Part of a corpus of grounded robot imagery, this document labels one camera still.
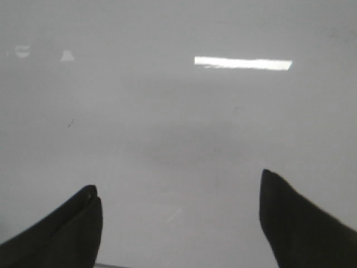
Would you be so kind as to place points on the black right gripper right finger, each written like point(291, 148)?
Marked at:
point(299, 232)

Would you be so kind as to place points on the white whiteboard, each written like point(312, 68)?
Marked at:
point(173, 109)

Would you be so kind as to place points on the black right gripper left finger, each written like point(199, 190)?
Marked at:
point(69, 236)

